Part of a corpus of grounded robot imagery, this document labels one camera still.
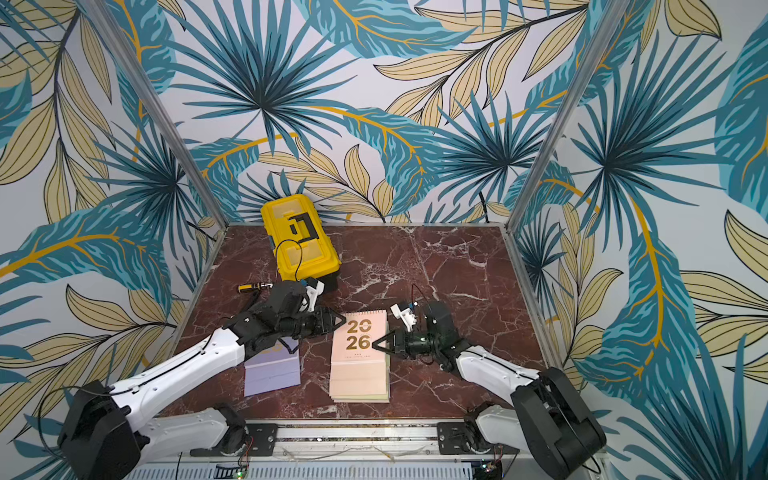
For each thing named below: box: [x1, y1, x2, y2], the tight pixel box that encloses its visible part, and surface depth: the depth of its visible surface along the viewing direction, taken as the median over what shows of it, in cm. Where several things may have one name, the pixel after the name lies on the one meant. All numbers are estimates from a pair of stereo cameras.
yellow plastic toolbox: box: [261, 194, 341, 281], surface depth 95 cm
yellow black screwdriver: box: [238, 282, 274, 293], surface depth 102 cm
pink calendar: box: [330, 310, 388, 397], surface depth 79 cm
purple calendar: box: [244, 340, 301, 397], surface depth 85 cm
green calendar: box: [330, 388, 391, 403], surface depth 80 cm
